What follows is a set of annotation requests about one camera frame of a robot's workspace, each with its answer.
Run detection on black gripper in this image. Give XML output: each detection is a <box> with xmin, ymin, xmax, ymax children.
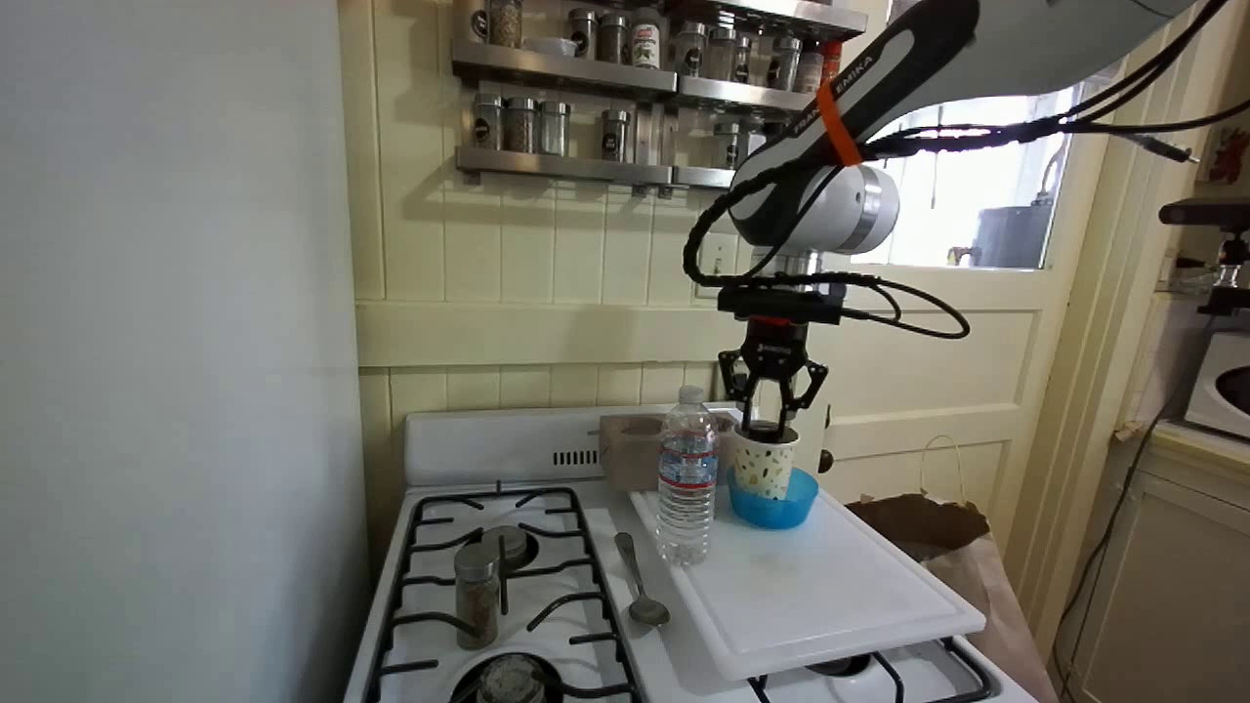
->
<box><xmin>716</xmin><ymin>318</ymin><xmax>831</xmax><ymax>443</ymax></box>

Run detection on dotted paper cup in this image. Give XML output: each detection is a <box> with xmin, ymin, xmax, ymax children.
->
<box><xmin>723</xmin><ymin>422</ymin><xmax>800</xmax><ymax>508</ymax></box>

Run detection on blue plastic bowl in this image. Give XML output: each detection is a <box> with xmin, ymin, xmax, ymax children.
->
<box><xmin>725</xmin><ymin>465</ymin><xmax>823</xmax><ymax>531</ymax></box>

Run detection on clear plastic water bottle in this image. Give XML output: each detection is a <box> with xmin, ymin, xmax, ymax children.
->
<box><xmin>652</xmin><ymin>384</ymin><xmax>723</xmax><ymax>568</ymax></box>

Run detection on cream panel door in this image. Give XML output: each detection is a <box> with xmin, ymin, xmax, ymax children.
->
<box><xmin>809</xmin><ymin>72</ymin><xmax>1115</xmax><ymax>527</ymax></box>

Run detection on brown paper bag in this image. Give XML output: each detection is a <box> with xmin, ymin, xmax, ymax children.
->
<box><xmin>842</xmin><ymin>489</ymin><xmax>1061</xmax><ymax>703</ymax></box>

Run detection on white cutting board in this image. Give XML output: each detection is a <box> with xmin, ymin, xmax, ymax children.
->
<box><xmin>630</xmin><ymin>483</ymin><xmax>994</xmax><ymax>683</ymax></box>

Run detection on metal spoon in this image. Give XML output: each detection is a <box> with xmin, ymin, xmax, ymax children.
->
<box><xmin>608</xmin><ymin>527</ymin><xmax>677</xmax><ymax>631</ymax></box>

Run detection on white gas stove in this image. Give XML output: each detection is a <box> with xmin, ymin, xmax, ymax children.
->
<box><xmin>339</xmin><ymin>402</ymin><xmax>1047</xmax><ymax>703</ymax></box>

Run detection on dark bucket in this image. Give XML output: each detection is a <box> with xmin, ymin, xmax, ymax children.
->
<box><xmin>970</xmin><ymin>190</ymin><xmax>1060</xmax><ymax>275</ymax></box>

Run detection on metal spice rack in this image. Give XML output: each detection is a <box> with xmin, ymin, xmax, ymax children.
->
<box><xmin>448</xmin><ymin>0</ymin><xmax>870</xmax><ymax>197</ymax></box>

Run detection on black burner grate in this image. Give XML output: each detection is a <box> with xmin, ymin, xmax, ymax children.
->
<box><xmin>747</xmin><ymin>631</ymin><xmax>1008</xmax><ymax>703</ymax></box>
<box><xmin>365</xmin><ymin>483</ymin><xmax>645</xmax><ymax>703</ymax></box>

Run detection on glass jar with dark spice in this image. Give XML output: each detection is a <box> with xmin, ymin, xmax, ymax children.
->
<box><xmin>448</xmin><ymin>534</ymin><xmax>508</xmax><ymax>651</ymax></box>

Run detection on white refrigerator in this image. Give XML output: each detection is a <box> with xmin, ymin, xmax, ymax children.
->
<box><xmin>0</xmin><ymin>0</ymin><xmax>372</xmax><ymax>703</ymax></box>

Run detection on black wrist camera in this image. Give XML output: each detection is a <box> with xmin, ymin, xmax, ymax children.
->
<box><xmin>716</xmin><ymin>277</ymin><xmax>850</xmax><ymax>328</ymax></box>

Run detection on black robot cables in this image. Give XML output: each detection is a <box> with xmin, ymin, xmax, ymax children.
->
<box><xmin>681</xmin><ymin>0</ymin><xmax>1233</xmax><ymax>348</ymax></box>

